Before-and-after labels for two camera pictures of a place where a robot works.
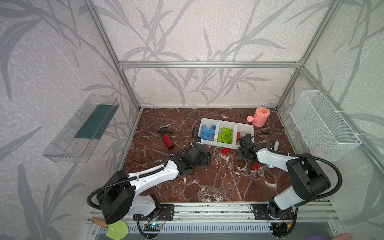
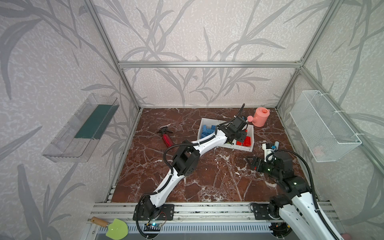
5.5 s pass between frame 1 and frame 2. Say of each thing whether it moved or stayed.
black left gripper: moved
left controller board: stayed
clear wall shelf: stayed
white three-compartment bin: stayed
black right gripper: moved
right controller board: stayed
